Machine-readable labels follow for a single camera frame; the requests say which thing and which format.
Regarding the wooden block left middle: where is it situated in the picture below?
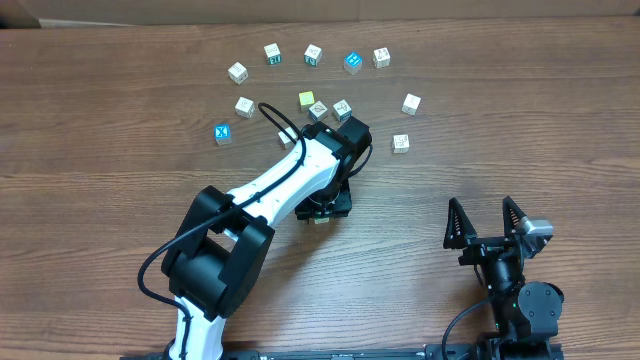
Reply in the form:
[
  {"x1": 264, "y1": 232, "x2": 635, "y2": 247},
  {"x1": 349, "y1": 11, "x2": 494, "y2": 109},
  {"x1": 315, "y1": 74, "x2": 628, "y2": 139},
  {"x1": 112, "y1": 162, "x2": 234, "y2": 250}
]
[{"x1": 235, "y1": 97, "x2": 255, "y2": 118}]

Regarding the blue X wooden block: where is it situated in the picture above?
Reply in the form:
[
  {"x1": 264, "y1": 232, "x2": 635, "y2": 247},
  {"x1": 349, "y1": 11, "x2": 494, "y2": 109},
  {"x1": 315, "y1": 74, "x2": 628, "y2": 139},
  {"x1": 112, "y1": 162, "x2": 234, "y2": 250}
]
[{"x1": 214, "y1": 124, "x2": 232, "y2": 145}]

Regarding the yellow top wooden block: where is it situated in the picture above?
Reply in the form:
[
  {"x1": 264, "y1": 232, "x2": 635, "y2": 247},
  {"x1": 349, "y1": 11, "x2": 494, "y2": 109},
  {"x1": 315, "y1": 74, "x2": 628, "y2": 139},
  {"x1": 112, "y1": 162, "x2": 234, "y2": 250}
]
[{"x1": 299, "y1": 91, "x2": 316, "y2": 112}]

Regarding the wooden block far right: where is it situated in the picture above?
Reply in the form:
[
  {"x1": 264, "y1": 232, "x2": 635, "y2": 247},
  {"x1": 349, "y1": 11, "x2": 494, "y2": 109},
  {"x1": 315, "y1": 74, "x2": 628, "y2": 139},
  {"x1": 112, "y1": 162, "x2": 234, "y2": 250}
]
[{"x1": 401, "y1": 93, "x2": 421, "y2": 116}]

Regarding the wooden block drawing top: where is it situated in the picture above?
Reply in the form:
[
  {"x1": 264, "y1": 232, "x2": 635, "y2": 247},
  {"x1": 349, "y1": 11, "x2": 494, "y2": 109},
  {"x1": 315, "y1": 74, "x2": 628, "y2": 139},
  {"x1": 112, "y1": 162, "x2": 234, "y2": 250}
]
[{"x1": 373, "y1": 47, "x2": 391, "y2": 68}]

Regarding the plain wooden block far left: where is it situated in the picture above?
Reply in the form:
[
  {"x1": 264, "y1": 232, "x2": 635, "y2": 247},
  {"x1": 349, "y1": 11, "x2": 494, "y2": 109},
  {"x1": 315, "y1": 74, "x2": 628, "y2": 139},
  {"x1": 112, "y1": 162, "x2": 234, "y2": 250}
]
[{"x1": 228, "y1": 62, "x2": 248, "y2": 85}]

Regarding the leaf drawing wooden block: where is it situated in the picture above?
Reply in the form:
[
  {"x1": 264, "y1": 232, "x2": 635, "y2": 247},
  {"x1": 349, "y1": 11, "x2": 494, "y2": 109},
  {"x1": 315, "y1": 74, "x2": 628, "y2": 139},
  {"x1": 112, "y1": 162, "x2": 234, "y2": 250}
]
[{"x1": 308, "y1": 101, "x2": 329, "y2": 122}]

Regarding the wooden block teal letter side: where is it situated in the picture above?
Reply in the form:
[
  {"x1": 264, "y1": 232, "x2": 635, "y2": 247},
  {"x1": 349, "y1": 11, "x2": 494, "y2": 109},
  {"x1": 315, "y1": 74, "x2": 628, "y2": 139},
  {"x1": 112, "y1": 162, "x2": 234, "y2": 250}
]
[{"x1": 304, "y1": 44, "x2": 322, "y2": 67}]

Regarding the wooden block blue side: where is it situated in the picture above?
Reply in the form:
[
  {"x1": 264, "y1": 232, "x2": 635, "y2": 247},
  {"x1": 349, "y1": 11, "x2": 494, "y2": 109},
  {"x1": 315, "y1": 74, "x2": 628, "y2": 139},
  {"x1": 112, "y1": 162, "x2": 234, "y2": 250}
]
[{"x1": 332, "y1": 99, "x2": 352, "y2": 122}]

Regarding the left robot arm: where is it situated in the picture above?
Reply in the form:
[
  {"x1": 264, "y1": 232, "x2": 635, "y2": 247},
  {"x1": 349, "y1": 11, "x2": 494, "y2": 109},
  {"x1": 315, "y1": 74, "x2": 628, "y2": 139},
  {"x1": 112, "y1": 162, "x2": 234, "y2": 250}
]
[{"x1": 161, "y1": 117, "x2": 372, "y2": 359}]

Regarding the wooden block red drawing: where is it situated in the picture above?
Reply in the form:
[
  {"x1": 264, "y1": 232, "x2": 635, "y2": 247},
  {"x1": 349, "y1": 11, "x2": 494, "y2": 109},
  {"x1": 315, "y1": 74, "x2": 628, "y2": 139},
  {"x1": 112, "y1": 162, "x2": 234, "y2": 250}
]
[{"x1": 278, "y1": 127, "x2": 298, "y2": 149}]

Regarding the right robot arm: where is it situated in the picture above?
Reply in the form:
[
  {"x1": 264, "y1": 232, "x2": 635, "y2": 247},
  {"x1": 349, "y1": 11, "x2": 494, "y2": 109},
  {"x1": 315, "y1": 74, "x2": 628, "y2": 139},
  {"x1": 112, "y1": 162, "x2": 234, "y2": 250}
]
[{"x1": 439, "y1": 196, "x2": 564, "y2": 360}]

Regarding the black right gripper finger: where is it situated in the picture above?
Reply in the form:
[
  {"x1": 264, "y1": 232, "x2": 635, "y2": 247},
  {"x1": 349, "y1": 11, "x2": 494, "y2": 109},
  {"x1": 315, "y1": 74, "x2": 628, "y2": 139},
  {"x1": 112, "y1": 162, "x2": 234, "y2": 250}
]
[
  {"x1": 502, "y1": 196, "x2": 526, "y2": 237},
  {"x1": 443, "y1": 197, "x2": 477, "y2": 249}
]

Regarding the wooden block lower right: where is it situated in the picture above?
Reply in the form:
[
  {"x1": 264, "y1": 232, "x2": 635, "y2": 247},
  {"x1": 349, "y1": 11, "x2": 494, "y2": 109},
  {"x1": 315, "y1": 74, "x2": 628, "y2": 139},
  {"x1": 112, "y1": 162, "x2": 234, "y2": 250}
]
[{"x1": 392, "y1": 134, "x2": 410, "y2": 154}]

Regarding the blue top wooden block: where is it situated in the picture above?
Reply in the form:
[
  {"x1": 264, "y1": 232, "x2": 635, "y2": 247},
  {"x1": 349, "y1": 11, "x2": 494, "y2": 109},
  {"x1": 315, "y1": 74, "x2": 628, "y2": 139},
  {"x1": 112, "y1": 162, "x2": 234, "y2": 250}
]
[{"x1": 344, "y1": 52, "x2": 363, "y2": 75}]

